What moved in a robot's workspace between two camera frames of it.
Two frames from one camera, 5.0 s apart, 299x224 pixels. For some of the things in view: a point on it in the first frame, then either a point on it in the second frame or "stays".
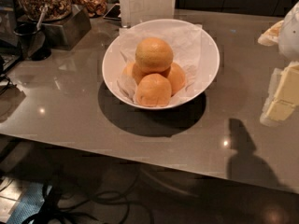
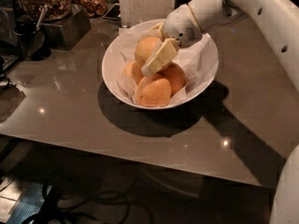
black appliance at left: x=10 y=51 stays
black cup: x=33 y=41 stays
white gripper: x=290 y=36 -> x=181 y=26
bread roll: x=136 y=70 stays
